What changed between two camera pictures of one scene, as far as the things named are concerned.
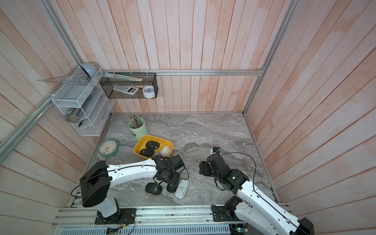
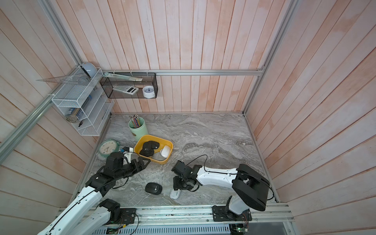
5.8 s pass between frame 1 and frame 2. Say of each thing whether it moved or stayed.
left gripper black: moved
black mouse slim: moved
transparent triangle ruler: stayed
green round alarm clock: stayed
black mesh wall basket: stayed
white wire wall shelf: stayed
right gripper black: moved
